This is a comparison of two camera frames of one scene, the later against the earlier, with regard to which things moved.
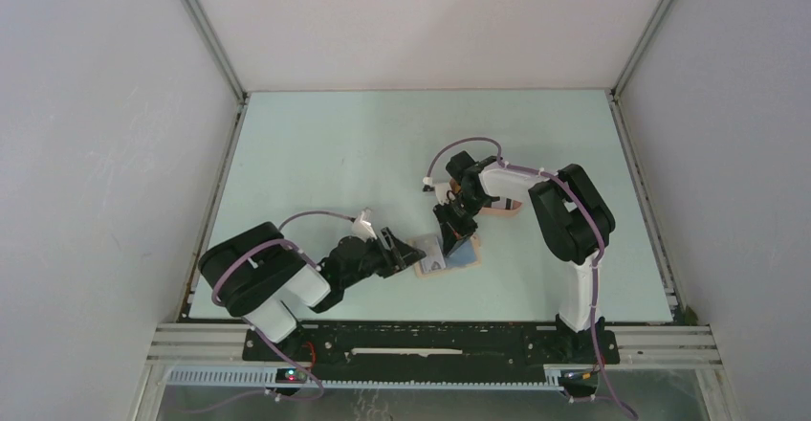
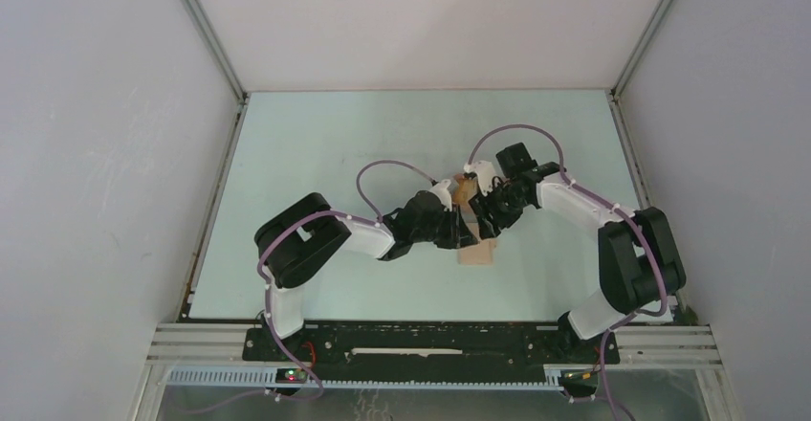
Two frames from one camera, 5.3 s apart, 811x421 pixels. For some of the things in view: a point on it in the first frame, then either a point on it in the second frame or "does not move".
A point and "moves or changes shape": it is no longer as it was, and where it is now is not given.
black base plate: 428,354 does not move
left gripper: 391,262 → 458,236
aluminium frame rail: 208,355 does not move
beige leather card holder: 466,254 moves or changes shape
